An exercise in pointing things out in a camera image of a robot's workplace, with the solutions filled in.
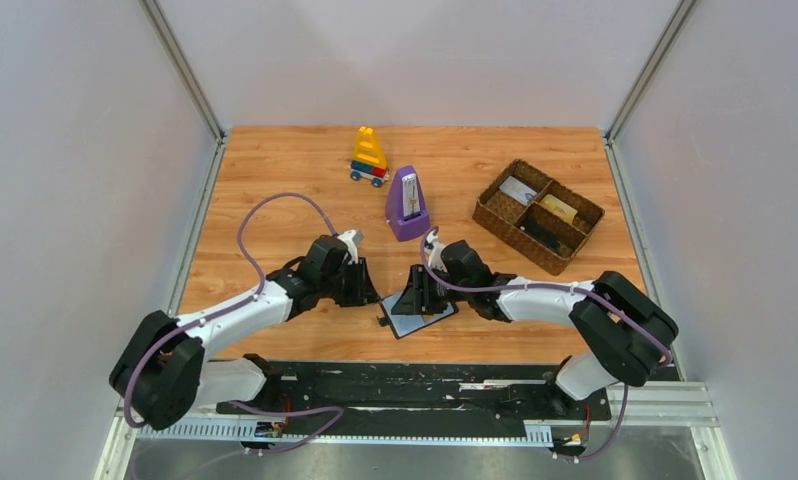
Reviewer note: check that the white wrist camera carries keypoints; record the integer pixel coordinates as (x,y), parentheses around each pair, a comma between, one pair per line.
(434,249)
(352,239)

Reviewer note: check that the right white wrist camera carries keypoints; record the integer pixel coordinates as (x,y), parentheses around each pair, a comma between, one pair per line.
(434,249)

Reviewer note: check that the colourful toy block car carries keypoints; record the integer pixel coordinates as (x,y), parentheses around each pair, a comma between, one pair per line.
(368,160)

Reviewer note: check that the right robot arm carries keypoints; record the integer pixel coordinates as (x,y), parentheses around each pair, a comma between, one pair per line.
(628,336)

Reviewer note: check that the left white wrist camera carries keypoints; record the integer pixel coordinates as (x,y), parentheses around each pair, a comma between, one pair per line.
(352,239)

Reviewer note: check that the purple metronome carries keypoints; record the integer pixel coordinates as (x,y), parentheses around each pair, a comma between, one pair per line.
(406,210)

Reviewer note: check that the black card holder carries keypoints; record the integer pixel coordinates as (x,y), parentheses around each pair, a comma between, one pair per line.
(415,321)

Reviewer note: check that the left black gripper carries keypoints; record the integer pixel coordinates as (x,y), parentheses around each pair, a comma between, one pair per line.
(354,280)

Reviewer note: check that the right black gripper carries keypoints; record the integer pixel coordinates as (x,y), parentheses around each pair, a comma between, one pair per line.
(427,288)

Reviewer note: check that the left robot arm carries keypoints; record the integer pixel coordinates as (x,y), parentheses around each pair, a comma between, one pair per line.
(168,366)

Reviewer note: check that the white card in basket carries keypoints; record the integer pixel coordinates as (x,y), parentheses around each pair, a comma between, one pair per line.
(518,190)

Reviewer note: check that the brown woven basket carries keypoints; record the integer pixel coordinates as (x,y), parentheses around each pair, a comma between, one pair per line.
(501,216)

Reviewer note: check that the yellow credit card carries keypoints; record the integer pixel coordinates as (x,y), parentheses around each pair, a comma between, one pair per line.
(559,208)

